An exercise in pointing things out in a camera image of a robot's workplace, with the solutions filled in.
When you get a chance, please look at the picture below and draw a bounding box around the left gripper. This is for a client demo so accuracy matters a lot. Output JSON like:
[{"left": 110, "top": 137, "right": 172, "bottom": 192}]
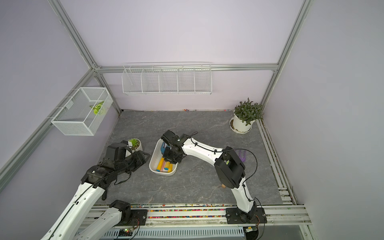
[{"left": 116, "top": 149, "right": 151, "bottom": 175}]

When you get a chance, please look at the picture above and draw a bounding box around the teal rake yellow handle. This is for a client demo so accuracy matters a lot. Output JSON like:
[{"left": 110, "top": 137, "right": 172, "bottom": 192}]
[
  {"left": 161, "top": 142, "right": 167, "bottom": 155},
  {"left": 168, "top": 164, "right": 174, "bottom": 173},
  {"left": 156, "top": 157, "right": 165, "bottom": 172}
]

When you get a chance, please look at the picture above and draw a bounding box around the white storage box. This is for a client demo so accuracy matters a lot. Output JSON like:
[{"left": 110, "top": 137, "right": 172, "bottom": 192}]
[{"left": 149, "top": 139, "right": 178, "bottom": 176}]

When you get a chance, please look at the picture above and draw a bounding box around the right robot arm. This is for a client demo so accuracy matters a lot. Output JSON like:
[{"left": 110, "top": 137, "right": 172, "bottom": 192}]
[{"left": 161, "top": 130, "right": 257, "bottom": 220}]

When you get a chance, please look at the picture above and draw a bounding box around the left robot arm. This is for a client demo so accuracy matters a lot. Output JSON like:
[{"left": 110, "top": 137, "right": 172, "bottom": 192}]
[{"left": 43, "top": 141, "right": 151, "bottom": 240}]

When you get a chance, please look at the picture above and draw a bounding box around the small succulent white pot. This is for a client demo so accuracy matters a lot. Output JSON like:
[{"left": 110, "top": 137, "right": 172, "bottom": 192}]
[{"left": 128, "top": 138, "right": 143, "bottom": 154}]

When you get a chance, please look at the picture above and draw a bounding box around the green leaf toy in basket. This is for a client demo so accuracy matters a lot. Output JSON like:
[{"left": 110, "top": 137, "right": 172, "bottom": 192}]
[{"left": 90, "top": 101, "right": 106, "bottom": 116}]

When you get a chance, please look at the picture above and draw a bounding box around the white mesh side basket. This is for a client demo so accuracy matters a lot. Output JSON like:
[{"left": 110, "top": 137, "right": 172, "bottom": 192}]
[{"left": 51, "top": 87, "right": 113, "bottom": 136}]

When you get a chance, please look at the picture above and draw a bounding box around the large potted green plant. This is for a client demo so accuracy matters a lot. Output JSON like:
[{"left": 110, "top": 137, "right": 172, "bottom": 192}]
[{"left": 230, "top": 98, "right": 264, "bottom": 134}]

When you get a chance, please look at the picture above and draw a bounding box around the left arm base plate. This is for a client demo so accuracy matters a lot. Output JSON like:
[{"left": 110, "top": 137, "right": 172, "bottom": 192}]
[{"left": 118, "top": 209, "right": 148, "bottom": 226}]

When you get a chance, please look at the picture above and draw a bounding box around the purple trowel pink handle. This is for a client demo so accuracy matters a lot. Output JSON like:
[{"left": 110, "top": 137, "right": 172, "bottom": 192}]
[{"left": 237, "top": 149, "right": 247, "bottom": 163}]

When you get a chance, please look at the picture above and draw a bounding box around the white wire wall shelf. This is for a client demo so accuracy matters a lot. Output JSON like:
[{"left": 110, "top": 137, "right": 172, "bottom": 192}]
[{"left": 122, "top": 62, "right": 213, "bottom": 95}]

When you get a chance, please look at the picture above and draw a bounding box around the white vent rail front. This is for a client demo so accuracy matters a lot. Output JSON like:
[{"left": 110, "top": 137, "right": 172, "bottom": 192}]
[{"left": 101, "top": 227, "right": 246, "bottom": 240}]

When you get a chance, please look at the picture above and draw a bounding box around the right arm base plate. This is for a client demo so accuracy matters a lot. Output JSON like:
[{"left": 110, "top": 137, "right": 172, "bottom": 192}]
[{"left": 225, "top": 206, "right": 268, "bottom": 225}]

